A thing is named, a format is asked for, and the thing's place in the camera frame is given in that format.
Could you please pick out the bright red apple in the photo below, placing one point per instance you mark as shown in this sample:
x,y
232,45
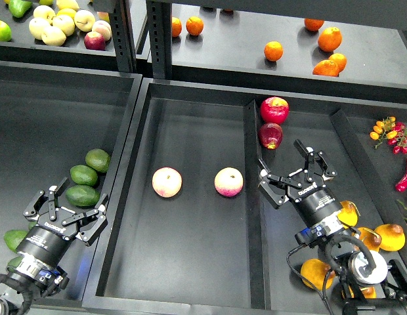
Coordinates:
x,y
274,110

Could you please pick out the black left tray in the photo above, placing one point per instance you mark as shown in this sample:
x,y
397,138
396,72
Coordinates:
x,y
49,118

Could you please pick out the red chili pepper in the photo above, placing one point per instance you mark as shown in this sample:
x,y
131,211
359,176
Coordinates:
x,y
401,185

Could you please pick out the orange on shelf middle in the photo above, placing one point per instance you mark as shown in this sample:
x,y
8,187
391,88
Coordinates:
x,y
273,51

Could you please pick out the black shelf post left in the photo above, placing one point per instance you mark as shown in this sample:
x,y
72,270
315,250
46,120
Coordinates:
x,y
122,34

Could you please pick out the yellow pear with brown end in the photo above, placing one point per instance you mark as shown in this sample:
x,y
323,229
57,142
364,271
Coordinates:
x,y
314,271

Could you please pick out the large orange on shelf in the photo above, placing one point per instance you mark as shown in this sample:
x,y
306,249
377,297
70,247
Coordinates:
x,y
330,39

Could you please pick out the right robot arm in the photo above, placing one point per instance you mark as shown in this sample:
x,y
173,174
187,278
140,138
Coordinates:
x,y
369,283

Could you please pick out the black shelf post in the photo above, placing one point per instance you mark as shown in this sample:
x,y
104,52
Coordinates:
x,y
159,29
122,34

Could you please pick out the pale yellow pear left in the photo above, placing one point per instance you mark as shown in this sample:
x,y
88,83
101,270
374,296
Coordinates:
x,y
36,27

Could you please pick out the green apple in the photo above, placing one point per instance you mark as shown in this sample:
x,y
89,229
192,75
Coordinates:
x,y
5,32

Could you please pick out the red apple on shelf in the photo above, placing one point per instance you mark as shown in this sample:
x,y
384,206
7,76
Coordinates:
x,y
94,41

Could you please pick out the pale yellow pear back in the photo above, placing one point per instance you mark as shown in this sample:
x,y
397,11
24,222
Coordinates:
x,y
45,12

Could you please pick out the black centre tray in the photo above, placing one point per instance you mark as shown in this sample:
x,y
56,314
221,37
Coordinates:
x,y
199,252

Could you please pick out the small orange right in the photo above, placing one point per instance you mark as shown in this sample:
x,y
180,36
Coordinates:
x,y
340,60

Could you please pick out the orange on shelf left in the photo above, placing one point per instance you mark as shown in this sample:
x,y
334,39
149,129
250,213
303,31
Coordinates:
x,y
176,26

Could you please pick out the orange front right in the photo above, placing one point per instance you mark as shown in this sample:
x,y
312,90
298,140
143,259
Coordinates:
x,y
327,68

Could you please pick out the pale yellow pear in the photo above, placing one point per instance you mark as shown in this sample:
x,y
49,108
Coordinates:
x,y
64,23
45,12
36,27
84,20
53,36

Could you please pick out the black shelf post right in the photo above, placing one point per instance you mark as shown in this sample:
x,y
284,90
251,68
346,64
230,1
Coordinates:
x,y
159,29

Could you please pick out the yellow pear upper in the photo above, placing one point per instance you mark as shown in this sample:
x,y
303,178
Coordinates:
x,y
348,214

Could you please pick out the black tray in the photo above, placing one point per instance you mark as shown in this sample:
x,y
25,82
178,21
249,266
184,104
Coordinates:
x,y
49,118
199,252

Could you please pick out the pink apple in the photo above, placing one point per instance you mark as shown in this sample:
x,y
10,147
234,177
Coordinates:
x,y
228,182
166,182

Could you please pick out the pink apple right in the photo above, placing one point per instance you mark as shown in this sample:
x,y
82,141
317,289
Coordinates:
x,y
228,182

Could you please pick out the pink peach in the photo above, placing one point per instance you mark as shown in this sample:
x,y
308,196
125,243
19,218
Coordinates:
x,y
104,28

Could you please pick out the green avocado middle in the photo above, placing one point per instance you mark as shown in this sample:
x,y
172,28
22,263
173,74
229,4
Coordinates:
x,y
84,175

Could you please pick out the light green avocado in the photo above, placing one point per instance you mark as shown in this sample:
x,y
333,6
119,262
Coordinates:
x,y
13,238

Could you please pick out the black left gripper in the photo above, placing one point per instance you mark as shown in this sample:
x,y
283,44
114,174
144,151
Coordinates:
x,y
51,237

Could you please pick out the dark green avocado corner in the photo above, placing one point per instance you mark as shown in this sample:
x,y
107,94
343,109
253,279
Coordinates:
x,y
13,263

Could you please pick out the dark red apple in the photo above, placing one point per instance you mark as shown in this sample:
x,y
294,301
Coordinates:
x,y
270,135

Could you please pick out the orange at shelf top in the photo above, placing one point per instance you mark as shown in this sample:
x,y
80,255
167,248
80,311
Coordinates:
x,y
313,25

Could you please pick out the yellow pear centre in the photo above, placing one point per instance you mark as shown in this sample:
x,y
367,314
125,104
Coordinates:
x,y
371,239

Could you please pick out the green avocado lower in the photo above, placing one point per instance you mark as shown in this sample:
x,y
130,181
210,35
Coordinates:
x,y
82,195

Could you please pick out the pale yellow pear right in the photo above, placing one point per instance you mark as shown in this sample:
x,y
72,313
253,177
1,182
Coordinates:
x,y
84,20

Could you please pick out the cherry tomato bunch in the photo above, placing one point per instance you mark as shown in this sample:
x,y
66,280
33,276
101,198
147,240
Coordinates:
x,y
392,132

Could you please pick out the pink apple left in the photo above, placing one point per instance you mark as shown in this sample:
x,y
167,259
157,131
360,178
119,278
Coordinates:
x,y
166,182

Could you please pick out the pale yellow pear middle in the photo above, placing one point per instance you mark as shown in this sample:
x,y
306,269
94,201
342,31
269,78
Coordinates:
x,y
64,23

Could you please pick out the green avocado top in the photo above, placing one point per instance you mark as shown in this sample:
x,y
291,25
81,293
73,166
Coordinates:
x,y
98,159

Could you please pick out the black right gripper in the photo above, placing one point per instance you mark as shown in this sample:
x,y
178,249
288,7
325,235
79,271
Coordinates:
x,y
304,188

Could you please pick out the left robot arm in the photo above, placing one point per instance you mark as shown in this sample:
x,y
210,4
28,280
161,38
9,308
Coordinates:
x,y
38,274

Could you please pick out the pale yellow pear front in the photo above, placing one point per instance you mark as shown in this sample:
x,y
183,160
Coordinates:
x,y
53,36

